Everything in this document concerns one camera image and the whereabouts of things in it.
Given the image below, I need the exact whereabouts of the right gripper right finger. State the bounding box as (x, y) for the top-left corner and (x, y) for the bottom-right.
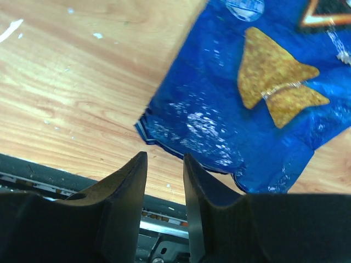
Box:
(183, 154), (350, 262)

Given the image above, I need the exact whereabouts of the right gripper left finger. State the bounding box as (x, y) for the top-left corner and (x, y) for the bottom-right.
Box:
(0, 151), (148, 263)

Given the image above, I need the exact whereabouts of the blue snack packet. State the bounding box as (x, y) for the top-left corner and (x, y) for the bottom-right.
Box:
(135, 1), (350, 193)

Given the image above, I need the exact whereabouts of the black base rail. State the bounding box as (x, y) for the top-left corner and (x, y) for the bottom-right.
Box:
(0, 153), (191, 263)

